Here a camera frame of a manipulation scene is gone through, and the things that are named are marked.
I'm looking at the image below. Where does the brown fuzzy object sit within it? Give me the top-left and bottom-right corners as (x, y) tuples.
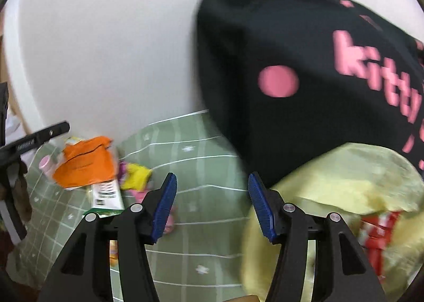
(12, 159), (33, 223)

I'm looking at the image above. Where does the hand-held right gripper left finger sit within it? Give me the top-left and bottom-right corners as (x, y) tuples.
(36, 172), (178, 302)

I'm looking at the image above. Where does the white and green carton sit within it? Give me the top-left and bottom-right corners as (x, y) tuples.
(84, 180), (126, 218)

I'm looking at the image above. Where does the black Hello Kitty bag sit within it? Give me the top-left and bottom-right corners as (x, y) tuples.
(194, 0), (424, 186)

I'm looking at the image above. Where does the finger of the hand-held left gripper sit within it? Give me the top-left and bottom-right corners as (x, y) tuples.
(0, 164), (28, 241)
(0, 120), (71, 165)

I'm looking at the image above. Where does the orange packet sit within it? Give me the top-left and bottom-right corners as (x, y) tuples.
(53, 136), (116, 189)

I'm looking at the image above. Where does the white yellow wrapper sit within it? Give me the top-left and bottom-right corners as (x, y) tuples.
(58, 136), (83, 157)

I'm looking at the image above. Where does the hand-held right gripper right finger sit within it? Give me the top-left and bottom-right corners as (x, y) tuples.
(248, 171), (388, 302)

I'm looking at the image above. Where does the pale yellow plastic bag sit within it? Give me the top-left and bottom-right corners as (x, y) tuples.
(240, 142), (424, 302)

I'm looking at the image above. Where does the red snack packet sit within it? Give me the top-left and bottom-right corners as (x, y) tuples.
(359, 211), (403, 251)

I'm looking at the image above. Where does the small pink bottle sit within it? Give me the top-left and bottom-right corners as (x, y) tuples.
(39, 155), (57, 178)

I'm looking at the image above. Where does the green checked mat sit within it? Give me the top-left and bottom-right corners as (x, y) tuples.
(7, 110), (275, 302)

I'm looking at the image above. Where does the pink toy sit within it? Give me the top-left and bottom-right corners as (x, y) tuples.
(127, 189), (175, 234)

